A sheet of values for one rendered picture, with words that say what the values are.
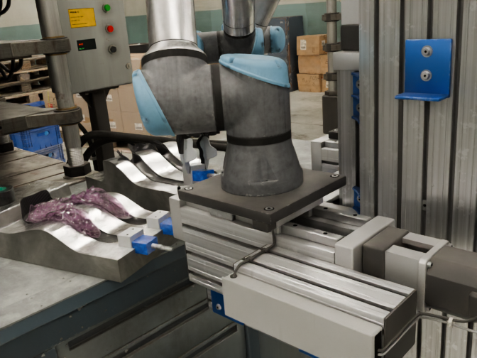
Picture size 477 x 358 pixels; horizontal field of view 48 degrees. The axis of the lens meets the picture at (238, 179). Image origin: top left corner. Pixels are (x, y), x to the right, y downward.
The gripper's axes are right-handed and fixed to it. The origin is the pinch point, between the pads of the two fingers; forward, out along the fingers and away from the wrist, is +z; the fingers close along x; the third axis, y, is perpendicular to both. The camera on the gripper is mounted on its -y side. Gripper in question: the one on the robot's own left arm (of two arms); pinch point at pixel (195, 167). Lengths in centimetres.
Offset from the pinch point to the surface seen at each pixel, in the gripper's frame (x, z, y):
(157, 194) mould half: -6.5, 6.8, -9.5
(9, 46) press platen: -16, -42, -73
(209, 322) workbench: 2.7, 45.2, -3.1
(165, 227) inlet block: -17.3, 12.2, 8.0
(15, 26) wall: 252, -168, -693
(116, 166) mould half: -7.3, -0.8, -27.4
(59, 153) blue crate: 143, 10, -375
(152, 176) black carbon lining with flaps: 0.3, 3.1, -20.8
